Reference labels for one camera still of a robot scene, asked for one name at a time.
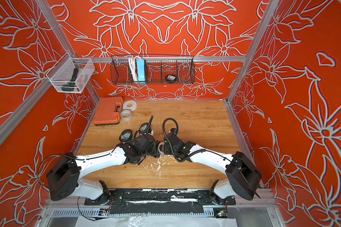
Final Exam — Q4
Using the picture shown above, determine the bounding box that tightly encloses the teal charger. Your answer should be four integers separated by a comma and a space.
121, 132, 131, 141

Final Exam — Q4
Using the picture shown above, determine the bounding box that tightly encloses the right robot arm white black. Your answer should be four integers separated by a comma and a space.
164, 132, 262, 201

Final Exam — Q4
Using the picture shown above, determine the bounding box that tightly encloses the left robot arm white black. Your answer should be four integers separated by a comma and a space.
46, 134, 160, 205

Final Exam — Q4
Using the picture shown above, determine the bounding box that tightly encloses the clear tape roll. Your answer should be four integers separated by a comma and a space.
120, 110, 133, 122

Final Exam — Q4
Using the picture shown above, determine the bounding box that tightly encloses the white tape roll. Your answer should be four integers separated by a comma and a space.
122, 100, 137, 112

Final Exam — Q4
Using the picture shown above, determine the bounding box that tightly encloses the orange plastic tool case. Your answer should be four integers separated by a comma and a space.
92, 96, 124, 126

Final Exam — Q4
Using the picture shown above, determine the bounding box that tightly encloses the black charger in basket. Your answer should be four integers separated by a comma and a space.
165, 75, 177, 82

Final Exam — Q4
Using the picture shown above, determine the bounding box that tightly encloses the light blue power bank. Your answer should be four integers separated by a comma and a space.
136, 59, 145, 82

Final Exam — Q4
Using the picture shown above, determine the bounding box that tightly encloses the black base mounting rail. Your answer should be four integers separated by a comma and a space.
84, 188, 236, 217

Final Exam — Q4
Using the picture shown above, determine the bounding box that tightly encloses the black wire wall basket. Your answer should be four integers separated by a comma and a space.
110, 54, 196, 85

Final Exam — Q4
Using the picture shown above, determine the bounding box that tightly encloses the white cable in basket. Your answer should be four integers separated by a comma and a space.
128, 56, 139, 83

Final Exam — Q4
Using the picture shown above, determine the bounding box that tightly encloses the clear acrylic wall box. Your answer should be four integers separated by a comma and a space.
46, 57, 95, 94

